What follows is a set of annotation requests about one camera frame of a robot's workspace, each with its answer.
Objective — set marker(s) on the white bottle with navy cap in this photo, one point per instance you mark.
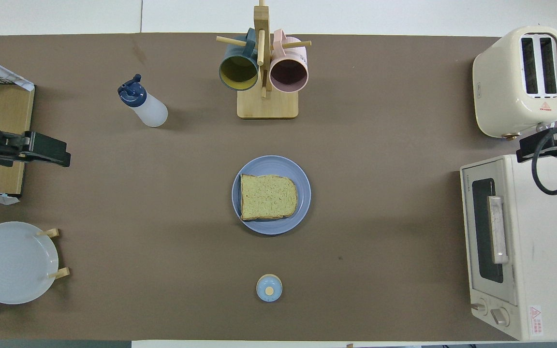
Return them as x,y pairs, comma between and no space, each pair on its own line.
148,108

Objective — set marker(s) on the toasted bread slice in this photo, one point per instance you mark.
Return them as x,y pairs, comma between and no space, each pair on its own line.
269,197

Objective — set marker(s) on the pale grey plate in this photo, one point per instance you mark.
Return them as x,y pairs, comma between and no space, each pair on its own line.
12,263

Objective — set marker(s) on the wooden plate rack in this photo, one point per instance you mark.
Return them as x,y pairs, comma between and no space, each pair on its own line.
60,273

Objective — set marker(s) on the blue round plate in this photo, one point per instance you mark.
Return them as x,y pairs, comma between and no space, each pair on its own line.
271,227

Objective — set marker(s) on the white checkered cloth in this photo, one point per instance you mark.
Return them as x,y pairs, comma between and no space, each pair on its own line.
5,75

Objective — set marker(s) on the cream two-slot toaster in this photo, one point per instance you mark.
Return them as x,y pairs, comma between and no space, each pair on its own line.
501,87

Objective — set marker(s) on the brown table mat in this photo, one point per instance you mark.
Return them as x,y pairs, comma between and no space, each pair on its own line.
114,217

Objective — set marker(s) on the white toaster oven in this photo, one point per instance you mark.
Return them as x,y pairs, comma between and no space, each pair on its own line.
549,266

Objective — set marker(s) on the teal mug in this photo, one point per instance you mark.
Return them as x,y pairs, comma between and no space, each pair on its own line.
237,72

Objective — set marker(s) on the wooden mug rack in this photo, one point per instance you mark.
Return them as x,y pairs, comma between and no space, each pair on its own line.
278,106

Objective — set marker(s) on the pink ribbed mug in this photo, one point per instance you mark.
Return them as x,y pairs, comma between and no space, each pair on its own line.
288,75

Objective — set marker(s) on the small blue wooden-knob bell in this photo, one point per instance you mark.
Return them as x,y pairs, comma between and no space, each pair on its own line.
269,288

